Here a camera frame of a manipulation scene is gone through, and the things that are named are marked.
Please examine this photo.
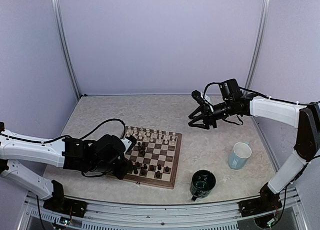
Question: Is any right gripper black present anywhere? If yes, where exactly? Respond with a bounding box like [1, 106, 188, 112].
[188, 99, 235, 129]

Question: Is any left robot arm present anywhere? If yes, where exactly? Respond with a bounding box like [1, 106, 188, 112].
[0, 123, 137, 212]

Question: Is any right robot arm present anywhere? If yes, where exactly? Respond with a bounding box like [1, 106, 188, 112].
[188, 90, 320, 212]

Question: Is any dark pieces pile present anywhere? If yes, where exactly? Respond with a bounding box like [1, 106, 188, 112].
[137, 142, 146, 156]

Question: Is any dark pawn standing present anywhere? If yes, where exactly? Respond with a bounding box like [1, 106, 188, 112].
[133, 162, 141, 174]

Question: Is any wooden chessboard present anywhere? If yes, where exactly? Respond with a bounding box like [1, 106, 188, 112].
[124, 126, 182, 189]

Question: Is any light blue mug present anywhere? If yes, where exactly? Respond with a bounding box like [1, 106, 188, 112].
[228, 142, 252, 170]

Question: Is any dark green mug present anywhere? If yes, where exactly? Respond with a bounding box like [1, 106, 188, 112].
[190, 169, 216, 201]

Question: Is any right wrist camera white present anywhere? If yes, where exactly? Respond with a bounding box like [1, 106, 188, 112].
[191, 90, 212, 107]

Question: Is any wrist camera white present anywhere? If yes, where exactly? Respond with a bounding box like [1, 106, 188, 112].
[191, 90, 212, 107]
[121, 135, 137, 152]

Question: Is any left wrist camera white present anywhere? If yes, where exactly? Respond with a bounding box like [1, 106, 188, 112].
[121, 135, 137, 152]

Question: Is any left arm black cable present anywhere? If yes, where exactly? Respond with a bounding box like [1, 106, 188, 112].
[57, 119, 126, 143]

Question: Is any right aluminium post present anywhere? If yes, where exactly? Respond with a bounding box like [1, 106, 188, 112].
[245, 0, 271, 89]

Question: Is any aluminium post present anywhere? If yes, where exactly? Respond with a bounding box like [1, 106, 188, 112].
[245, 0, 271, 89]
[51, 0, 82, 101]

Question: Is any aluminium front rail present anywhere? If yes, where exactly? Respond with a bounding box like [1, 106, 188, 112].
[16, 188, 311, 229]

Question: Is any left aluminium post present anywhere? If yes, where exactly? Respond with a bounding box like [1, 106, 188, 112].
[51, 0, 82, 101]

